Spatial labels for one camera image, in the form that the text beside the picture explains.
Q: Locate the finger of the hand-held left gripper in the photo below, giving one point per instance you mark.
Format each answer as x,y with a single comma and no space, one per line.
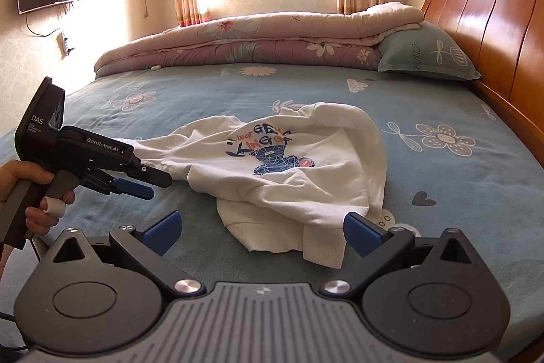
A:
155,177
134,189

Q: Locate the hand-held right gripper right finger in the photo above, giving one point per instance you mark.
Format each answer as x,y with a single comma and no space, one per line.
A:
361,236

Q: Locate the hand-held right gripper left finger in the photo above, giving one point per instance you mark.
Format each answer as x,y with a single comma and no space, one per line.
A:
163,234

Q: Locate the white printed sweatshirt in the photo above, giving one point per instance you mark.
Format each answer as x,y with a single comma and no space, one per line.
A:
331,150

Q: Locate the person's left hand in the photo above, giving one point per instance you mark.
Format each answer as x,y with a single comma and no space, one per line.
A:
25,172

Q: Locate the white finger bandage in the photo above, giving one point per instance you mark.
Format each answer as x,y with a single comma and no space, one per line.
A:
53,205

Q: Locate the white power strip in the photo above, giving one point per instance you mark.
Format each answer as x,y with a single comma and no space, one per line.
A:
63,44

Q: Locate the bed with blue floral sheet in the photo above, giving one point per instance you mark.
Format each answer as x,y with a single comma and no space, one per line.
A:
297,91

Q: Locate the folded pink floral quilt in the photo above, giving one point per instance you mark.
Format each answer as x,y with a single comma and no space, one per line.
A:
255,44

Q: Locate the green printed pillow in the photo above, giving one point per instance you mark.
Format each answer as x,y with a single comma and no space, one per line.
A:
425,48

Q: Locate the wooden bed headboard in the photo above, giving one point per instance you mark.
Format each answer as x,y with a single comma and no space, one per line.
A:
488,27

